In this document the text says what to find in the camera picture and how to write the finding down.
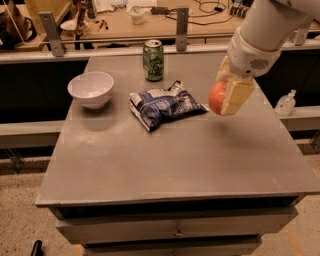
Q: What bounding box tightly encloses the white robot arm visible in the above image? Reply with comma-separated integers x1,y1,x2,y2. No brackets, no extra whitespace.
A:
209,0,320,116

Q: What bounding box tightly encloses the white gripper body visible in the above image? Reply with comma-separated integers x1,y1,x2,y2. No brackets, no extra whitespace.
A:
227,28,281,77

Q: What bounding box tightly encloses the white cup on desk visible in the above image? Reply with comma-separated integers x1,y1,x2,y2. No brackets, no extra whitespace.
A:
129,6,145,25

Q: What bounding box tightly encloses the black object on floor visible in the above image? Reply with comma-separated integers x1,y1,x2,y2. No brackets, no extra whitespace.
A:
30,240,43,256

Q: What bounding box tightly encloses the grey power strip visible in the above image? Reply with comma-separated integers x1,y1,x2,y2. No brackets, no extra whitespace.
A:
229,6,249,19

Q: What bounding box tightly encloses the black cable on desk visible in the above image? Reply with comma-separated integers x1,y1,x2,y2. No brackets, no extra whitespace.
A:
150,0,236,27

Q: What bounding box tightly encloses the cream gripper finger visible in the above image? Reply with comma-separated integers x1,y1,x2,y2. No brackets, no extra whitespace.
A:
221,80,255,116
215,56,231,82

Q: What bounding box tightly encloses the white bowl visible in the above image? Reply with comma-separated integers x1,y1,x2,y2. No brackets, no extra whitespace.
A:
67,71,114,109

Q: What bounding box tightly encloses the white plate on desk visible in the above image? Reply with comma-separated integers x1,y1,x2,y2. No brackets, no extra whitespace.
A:
60,20,77,33

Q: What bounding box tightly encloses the blue chip bag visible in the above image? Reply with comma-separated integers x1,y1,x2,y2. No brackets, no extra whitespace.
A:
129,80,209,132

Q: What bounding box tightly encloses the metal rail with brackets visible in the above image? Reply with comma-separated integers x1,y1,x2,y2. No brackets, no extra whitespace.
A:
0,5,320,65

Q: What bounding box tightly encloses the green soda can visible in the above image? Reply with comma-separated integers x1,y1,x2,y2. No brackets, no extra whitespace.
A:
143,39,164,81

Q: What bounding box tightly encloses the clear sanitizer bottle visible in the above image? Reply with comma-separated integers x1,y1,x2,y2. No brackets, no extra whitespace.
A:
275,89,296,116

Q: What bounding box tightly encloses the grey table drawer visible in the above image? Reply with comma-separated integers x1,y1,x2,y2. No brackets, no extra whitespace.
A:
56,207,297,244

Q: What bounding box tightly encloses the orange red apple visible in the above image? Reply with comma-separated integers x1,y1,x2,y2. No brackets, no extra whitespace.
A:
209,81,226,115

